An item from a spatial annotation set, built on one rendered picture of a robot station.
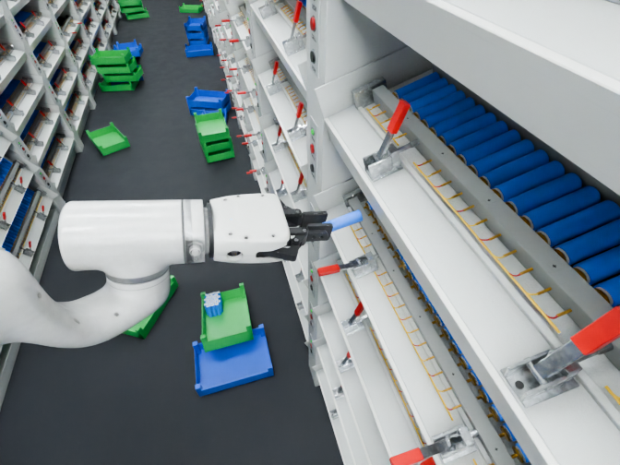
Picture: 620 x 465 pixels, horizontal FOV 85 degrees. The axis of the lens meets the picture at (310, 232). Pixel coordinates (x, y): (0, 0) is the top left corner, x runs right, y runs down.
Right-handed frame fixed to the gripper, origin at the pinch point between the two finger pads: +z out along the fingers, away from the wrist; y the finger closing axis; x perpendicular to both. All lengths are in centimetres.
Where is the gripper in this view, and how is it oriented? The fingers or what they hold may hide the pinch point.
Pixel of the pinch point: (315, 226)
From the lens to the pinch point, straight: 51.0
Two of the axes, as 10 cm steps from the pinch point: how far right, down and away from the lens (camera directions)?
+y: -2.6, -7.0, 6.6
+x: -2.0, 7.1, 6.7
